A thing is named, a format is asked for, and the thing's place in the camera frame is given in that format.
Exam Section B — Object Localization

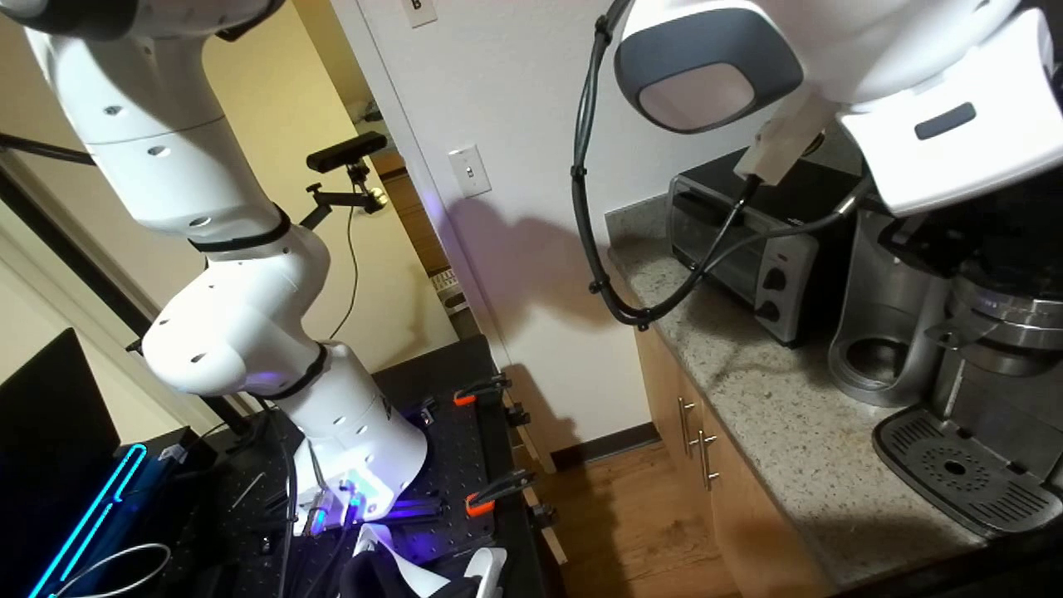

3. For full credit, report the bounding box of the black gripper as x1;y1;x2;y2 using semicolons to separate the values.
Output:
884;197;1008;277

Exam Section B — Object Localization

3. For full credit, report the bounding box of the silver black coffee machine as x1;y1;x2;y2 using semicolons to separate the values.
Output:
872;180;1063;543

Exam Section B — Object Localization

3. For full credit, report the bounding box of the tall silver beverage machine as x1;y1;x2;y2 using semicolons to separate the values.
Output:
826;204;956;412

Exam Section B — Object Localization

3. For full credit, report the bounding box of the silver black toaster oven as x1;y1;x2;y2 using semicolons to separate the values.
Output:
666;147;868;350

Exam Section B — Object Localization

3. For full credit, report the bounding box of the wooden base cabinet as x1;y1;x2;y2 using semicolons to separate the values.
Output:
628;296;835;598

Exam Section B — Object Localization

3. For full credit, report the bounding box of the black clamp with orange tip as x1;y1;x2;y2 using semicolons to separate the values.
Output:
461;467;534;521
448;373;516;412

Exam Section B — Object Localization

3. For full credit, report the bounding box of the black perforated robot table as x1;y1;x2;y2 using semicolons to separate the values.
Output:
212;337;559;598

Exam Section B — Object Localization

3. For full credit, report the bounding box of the white plastic hook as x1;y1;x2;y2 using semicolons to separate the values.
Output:
461;546;513;598

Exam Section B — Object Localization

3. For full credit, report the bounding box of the black metal stand bar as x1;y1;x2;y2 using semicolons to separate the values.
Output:
0;170;256;433

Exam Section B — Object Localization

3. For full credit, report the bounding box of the black box with blue light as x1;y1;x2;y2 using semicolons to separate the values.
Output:
27;442;185;598

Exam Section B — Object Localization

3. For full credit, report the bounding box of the black metal pole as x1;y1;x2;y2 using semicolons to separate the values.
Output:
0;130;107;172

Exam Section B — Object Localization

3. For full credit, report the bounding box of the black monitor screen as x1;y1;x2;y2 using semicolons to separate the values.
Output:
0;326;122;598

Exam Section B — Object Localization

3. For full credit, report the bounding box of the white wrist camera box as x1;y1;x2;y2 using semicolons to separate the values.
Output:
732;92;835;191

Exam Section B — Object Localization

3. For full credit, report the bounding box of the silver cabinet door handle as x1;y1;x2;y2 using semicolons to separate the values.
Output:
675;398;706;451
688;428;726;493

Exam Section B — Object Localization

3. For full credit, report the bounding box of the white wall outlet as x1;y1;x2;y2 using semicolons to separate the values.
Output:
445;144;491;198

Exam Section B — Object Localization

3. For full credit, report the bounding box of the white wall light switch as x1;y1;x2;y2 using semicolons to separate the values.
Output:
398;0;441;32

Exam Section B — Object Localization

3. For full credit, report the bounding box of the thin black camera cable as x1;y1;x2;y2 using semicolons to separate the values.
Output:
327;204;370;342

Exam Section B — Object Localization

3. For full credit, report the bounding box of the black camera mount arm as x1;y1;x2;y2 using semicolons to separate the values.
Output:
289;162;390;244

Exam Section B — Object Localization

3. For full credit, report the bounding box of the black stereo camera bar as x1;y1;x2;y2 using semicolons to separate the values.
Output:
305;130;393;177

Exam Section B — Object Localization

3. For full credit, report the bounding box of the white cable loop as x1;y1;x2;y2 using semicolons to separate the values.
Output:
55;543;177;598

